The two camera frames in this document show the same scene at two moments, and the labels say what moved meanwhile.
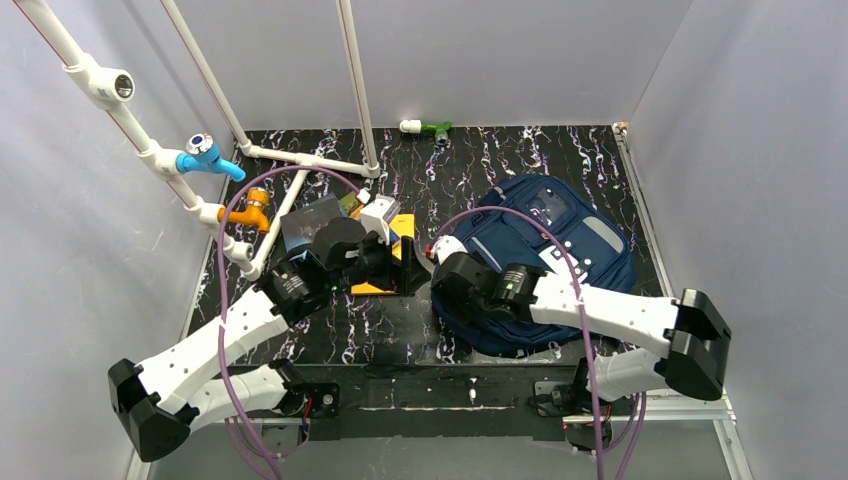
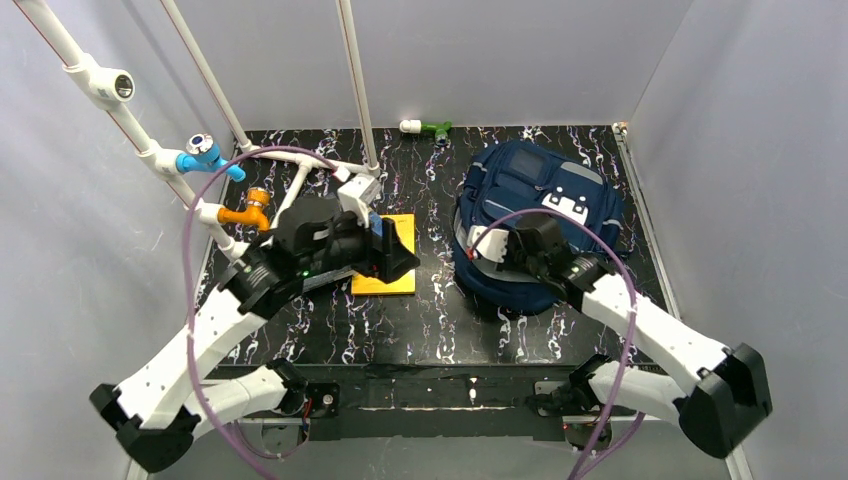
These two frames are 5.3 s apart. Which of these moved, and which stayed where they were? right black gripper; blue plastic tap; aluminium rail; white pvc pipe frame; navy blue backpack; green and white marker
Moved: right black gripper; navy blue backpack
Stayed: green and white marker; white pvc pipe frame; aluminium rail; blue plastic tap
